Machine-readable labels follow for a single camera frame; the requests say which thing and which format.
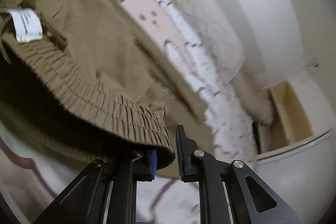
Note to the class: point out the white bed headboard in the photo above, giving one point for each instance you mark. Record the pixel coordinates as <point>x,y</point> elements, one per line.
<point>236,13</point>

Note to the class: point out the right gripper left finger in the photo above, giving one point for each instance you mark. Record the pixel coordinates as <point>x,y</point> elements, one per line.
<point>104,192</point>

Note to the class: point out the khaki jacket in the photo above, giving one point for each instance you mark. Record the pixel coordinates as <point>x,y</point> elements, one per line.
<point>96,82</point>

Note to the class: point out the beige fuzzy pillow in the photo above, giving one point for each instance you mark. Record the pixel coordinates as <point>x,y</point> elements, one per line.
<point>254,99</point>

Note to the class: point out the beige quilted pillow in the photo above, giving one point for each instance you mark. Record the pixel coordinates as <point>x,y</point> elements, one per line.
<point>217,35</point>

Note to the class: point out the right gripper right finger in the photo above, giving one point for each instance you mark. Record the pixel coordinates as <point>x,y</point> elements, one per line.
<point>229,192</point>

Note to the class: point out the bear pattern bed blanket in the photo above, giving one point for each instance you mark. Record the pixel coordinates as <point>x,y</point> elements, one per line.
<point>32,175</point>

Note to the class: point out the wooden shelf right side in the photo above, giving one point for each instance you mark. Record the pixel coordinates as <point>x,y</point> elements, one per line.
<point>290,127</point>

